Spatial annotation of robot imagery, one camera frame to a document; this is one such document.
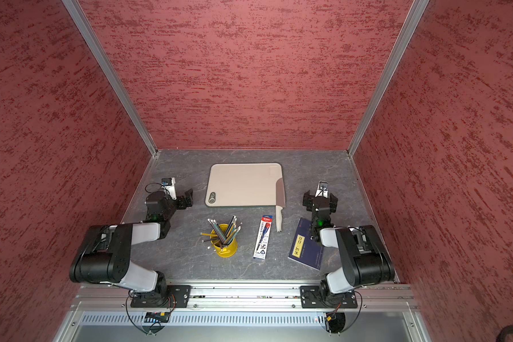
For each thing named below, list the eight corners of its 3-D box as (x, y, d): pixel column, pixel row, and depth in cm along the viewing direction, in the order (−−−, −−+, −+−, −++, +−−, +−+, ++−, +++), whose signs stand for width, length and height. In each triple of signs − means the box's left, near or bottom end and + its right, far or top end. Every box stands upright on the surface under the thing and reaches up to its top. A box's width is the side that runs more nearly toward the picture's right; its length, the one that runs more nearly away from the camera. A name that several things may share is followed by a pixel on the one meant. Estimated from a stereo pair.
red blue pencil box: (252, 258, 85) (252, 256, 83) (262, 215, 97) (262, 213, 95) (265, 260, 84) (265, 259, 83) (272, 217, 96) (273, 215, 95)
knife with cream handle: (276, 231, 92) (276, 229, 91) (275, 179, 111) (276, 177, 109) (286, 232, 92) (286, 230, 90) (284, 180, 110) (284, 177, 109)
